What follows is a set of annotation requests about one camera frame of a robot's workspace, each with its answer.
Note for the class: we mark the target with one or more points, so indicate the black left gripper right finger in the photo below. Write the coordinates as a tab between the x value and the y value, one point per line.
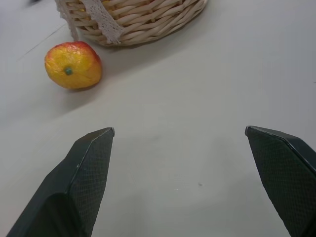
286	172

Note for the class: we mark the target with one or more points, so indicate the white lace ribbon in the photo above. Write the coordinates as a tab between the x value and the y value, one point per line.
105	21

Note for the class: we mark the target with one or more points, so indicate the yellow red toy apple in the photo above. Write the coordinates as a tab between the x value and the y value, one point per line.
73	65

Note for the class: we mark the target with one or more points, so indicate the wicker basket with lace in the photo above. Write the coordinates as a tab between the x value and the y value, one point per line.
145	22

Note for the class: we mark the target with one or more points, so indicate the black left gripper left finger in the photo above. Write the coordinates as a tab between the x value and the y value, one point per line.
74	187

